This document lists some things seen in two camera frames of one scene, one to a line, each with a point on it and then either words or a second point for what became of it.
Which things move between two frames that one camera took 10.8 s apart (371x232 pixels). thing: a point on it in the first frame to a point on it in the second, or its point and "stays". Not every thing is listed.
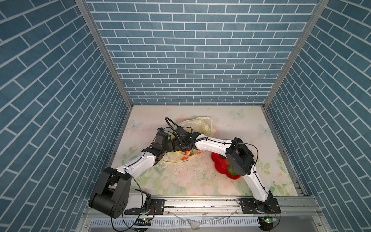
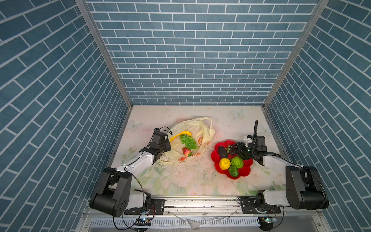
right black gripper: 175,145 to 239,148
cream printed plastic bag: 203,125 stays
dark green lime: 231,171 stays
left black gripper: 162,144 stays
